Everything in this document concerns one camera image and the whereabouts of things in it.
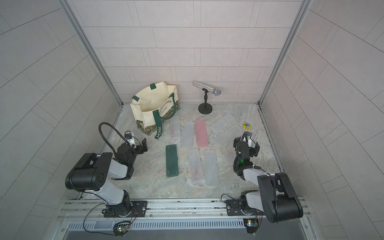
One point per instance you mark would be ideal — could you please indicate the small yellow toy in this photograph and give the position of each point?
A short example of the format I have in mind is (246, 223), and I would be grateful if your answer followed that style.
(247, 125)

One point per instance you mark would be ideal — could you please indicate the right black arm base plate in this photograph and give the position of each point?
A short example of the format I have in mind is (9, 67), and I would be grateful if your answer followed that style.
(235, 208)

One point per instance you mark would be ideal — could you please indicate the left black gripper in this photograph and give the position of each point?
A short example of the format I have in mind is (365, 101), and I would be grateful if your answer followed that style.
(141, 151)

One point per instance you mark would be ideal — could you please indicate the black microphone stand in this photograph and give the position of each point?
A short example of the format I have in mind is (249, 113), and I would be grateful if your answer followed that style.
(205, 108)

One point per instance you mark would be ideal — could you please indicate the aluminium mounting rail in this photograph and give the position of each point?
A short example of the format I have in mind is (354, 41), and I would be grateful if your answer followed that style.
(157, 209)

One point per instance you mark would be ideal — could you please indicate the green pencil case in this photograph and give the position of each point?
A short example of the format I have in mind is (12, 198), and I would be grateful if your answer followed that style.
(172, 168)

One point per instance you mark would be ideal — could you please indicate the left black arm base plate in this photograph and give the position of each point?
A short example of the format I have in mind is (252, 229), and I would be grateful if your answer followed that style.
(124, 210)

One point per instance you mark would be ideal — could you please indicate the ribbed clear pencil case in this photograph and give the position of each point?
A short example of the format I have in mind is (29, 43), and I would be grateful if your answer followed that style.
(211, 168)
(227, 137)

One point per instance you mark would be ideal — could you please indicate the clear pencil case near bag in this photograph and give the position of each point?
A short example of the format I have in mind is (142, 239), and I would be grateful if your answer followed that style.
(175, 127)

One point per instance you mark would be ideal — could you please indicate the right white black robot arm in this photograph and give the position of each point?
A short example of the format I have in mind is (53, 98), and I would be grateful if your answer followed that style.
(276, 197)

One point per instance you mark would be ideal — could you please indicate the clear rounded pencil case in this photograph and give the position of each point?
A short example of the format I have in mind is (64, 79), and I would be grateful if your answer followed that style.
(188, 135)

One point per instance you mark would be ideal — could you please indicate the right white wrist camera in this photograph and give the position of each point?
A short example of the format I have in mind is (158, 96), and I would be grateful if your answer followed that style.
(247, 138)

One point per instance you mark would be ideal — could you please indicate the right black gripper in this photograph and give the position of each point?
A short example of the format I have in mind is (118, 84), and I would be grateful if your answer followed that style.
(237, 143)

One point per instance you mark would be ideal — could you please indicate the left green circuit board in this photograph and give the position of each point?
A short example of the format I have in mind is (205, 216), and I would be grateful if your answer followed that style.
(121, 228)

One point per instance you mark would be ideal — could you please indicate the clear case with pink item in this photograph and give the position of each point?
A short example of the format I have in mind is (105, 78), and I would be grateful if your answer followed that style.
(196, 168)

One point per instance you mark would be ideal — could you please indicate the pink translucent pencil case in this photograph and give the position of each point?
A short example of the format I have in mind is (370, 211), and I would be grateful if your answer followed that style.
(201, 134)

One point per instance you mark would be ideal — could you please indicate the silver glitter microphone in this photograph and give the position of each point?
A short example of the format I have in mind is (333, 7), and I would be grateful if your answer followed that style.
(214, 91)

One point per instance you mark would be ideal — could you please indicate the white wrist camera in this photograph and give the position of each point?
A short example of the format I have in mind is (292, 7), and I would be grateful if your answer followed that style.
(247, 138)
(129, 137)

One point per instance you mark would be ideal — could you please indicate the green circuit board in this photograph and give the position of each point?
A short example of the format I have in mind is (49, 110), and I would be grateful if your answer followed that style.
(251, 225)
(121, 228)

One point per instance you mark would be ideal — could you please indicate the cream canvas tote bag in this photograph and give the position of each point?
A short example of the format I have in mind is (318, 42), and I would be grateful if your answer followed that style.
(153, 105)

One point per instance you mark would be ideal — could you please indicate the clear translucent pencil case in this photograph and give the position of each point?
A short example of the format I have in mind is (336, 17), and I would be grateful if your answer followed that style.
(222, 123)

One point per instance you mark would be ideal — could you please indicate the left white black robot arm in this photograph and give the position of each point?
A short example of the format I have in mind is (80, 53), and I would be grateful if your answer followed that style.
(93, 174)

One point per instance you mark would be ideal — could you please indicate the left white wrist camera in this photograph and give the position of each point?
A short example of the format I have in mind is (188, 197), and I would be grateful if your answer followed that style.
(129, 137)

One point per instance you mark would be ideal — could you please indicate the right green circuit board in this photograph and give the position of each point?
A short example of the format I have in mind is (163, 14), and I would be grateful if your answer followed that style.
(251, 225)

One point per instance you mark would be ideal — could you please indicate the frosted case with pink mark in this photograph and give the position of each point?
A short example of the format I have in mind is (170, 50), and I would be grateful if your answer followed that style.
(230, 155)

